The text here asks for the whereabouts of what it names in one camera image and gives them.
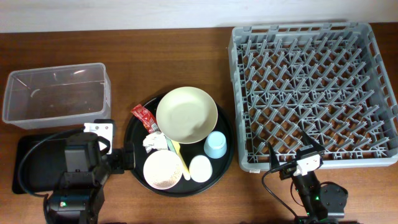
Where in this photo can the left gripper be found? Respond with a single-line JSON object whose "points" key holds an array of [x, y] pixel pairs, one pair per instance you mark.
{"points": [[119, 165]]}

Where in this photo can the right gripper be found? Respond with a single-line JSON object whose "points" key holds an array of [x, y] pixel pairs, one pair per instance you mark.
{"points": [[308, 141]]}

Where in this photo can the pink bowl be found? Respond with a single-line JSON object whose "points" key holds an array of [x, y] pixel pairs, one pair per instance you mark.
{"points": [[162, 170]]}

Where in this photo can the light blue cup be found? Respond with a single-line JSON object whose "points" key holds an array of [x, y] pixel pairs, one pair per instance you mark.
{"points": [[215, 145]]}

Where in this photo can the cream shallow bowl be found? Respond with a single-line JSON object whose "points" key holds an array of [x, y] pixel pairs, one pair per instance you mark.
{"points": [[187, 115]]}

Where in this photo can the white cup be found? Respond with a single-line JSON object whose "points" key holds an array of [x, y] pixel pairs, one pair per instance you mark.
{"points": [[200, 169]]}

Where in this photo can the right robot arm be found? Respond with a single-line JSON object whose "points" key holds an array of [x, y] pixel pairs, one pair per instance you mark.
{"points": [[324, 202]]}

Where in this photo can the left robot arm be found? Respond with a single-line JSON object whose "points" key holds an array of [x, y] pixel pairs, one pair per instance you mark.
{"points": [[80, 196]]}

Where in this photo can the grey dishwasher rack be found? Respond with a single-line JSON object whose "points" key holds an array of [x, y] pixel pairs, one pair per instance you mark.
{"points": [[326, 80]]}

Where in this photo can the crumpled white napkin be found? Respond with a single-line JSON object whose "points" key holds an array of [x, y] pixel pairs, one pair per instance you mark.
{"points": [[155, 140]]}

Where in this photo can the red sauce packet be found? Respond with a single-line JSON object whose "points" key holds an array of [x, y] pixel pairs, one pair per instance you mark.
{"points": [[146, 118]]}

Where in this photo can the light green plastic knife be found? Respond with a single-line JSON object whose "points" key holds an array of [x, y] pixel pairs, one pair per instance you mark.
{"points": [[170, 145]]}

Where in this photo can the round black serving tray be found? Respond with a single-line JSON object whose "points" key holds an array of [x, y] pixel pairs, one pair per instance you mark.
{"points": [[134, 136]]}

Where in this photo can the yellow plastic knife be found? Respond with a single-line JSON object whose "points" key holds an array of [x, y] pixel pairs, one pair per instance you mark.
{"points": [[186, 173]]}

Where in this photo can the black rectangular tray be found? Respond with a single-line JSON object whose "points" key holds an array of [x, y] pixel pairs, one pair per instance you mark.
{"points": [[43, 170]]}

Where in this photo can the clear plastic bin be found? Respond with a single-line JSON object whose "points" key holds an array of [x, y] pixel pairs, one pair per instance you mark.
{"points": [[57, 96]]}

